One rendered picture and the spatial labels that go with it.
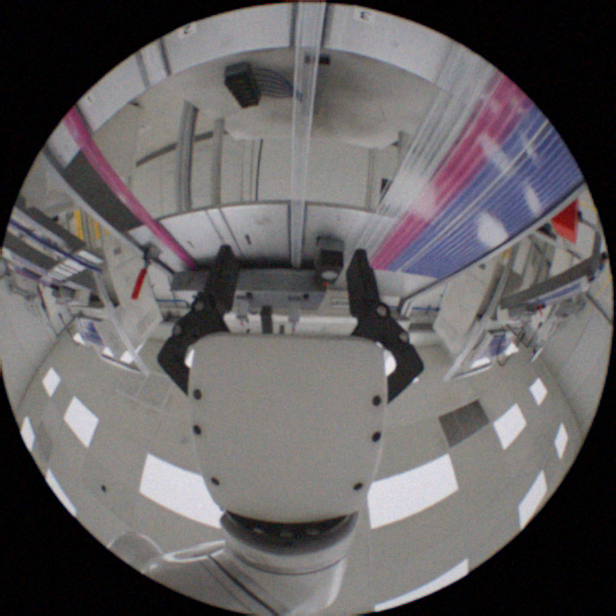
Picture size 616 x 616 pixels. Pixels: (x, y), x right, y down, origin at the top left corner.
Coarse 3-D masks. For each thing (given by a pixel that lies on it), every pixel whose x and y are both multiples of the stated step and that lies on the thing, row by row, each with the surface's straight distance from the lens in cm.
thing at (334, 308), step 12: (324, 300) 47; (336, 300) 48; (348, 300) 49; (252, 312) 47; (276, 312) 46; (288, 312) 46; (300, 312) 46; (312, 312) 46; (324, 312) 46; (336, 312) 47; (348, 312) 48
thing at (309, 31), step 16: (304, 16) 16; (320, 16) 16; (304, 32) 16; (320, 32) 16; (304, 48) 15; (304, 64) 15; (304, 80) 15; (304, 96) 15; (304, 112) 16; (304, 128) 16; (304, 144) 17; (304, 160) 18; (304, 176) 19; (304, 192) 20
